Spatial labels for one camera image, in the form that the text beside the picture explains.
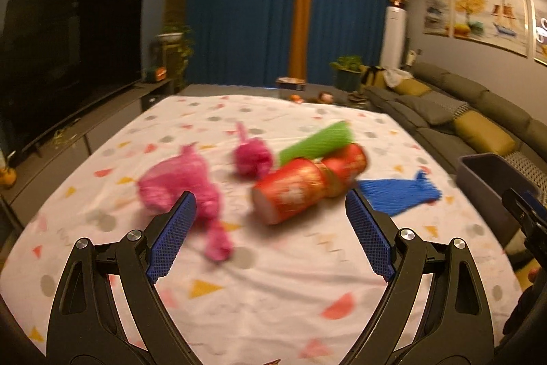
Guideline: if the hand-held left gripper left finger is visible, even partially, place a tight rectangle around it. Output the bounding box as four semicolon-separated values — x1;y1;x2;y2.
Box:
45;190;197;365

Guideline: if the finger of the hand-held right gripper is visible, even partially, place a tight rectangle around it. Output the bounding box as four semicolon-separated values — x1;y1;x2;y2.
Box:
518;191;544;214
502;187;547;233

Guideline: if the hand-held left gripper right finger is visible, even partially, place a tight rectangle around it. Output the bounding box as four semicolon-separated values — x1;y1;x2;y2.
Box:
344;189;498;365

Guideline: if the dark grey plastic bin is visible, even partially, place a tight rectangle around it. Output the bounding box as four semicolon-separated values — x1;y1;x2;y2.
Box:
456;153;541;247

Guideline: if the large pink plastic bag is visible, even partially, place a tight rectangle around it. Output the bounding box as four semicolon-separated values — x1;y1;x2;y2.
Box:
137;143;234;263

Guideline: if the blue foam net sleeve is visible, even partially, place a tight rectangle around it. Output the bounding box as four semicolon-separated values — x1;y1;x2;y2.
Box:
357;170;441;217

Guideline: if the red printed cylindrical container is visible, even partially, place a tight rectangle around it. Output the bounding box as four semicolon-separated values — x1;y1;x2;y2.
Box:
251;159;340;225
320;144;369;195

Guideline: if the green foam net sleeve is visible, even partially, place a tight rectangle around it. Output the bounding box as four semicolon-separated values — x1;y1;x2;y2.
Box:
279;121;355;168

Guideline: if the small pink plastic bag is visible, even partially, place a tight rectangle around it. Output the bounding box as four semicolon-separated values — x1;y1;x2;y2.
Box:
233;121;273;180

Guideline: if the black white patterned pillow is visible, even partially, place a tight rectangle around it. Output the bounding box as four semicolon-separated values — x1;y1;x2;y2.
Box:
431;95;471;116
504;151;547;187

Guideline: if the yellow pillow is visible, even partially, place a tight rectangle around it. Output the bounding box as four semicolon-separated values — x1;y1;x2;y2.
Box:
453;110;519;156
393;78;433;97

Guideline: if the white patterned tablecloth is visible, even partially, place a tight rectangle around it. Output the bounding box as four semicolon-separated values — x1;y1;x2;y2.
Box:
0;93;526;365

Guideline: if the grey sofa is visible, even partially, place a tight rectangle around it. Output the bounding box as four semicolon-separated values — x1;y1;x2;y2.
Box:
361;61;547;195

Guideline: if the grey pillow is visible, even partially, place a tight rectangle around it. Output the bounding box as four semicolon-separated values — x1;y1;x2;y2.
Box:
397;95;454;125

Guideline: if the dark grey television cabinet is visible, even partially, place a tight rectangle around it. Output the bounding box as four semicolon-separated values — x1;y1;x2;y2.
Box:
0;78;177;237

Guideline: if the gold ribbon tangle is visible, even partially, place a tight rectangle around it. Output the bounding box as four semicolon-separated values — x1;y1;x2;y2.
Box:
51;129;78;147

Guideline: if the white crumpled garment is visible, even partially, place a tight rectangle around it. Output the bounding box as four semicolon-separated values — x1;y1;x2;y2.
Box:
385;68;413;87

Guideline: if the leafy green potted plant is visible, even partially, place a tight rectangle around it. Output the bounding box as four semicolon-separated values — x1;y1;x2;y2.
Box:
330;56;364;93

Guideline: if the gold plant stand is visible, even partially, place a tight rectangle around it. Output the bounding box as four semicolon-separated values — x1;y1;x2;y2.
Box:
160;40;187;89

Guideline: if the printed flat box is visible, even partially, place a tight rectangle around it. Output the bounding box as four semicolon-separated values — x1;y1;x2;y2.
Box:
276;76;307;89

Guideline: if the purple grey framed painting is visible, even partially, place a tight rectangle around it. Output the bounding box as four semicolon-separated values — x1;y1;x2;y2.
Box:
528;0;547;67

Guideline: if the small orange ornament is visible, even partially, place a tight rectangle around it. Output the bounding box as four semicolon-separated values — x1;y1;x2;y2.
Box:
0;167;18;190

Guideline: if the trailing potted plant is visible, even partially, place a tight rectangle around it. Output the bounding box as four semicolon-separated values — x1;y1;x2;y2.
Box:
155;25;196;90

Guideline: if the large sailboat painting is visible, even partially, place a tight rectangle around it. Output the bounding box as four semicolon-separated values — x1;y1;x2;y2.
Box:
449;0;531;49

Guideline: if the white standing air conditioner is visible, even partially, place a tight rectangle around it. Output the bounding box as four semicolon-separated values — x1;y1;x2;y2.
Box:
380;6;406;68

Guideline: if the black flat television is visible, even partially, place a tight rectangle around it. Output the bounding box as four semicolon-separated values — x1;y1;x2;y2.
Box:
0;0;143;169

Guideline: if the small landscape painting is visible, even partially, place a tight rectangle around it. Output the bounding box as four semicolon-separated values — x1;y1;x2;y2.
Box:
423;0;453;36

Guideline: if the blue curtain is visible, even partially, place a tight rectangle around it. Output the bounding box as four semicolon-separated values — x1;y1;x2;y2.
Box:
310;0;408;86
190;0;300;86

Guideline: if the orange curtain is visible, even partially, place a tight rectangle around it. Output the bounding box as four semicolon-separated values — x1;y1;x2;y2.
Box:
288;0;316;80

